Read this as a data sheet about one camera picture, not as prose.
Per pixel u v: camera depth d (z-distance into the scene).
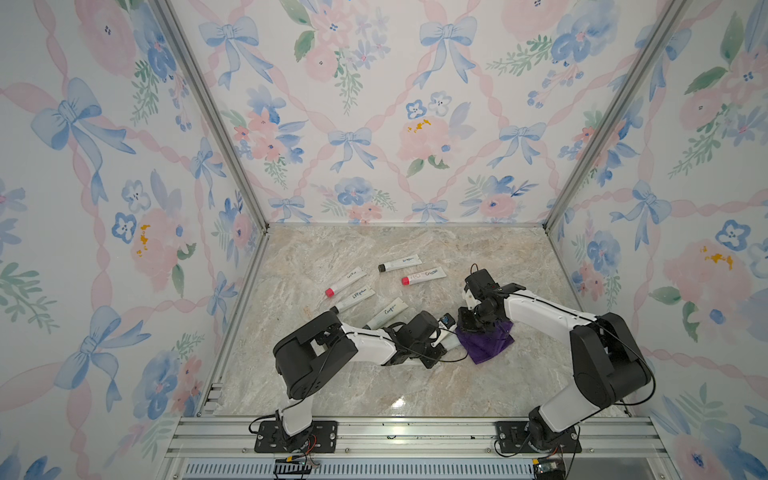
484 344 0.86
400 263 1.07
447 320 0.78
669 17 0.69
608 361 0.45
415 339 0.71
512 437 0.73
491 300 0.68
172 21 0.70
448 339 0.88
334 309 0.95
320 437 0.74
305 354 0.50
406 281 1.02
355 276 1.04
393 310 0.95
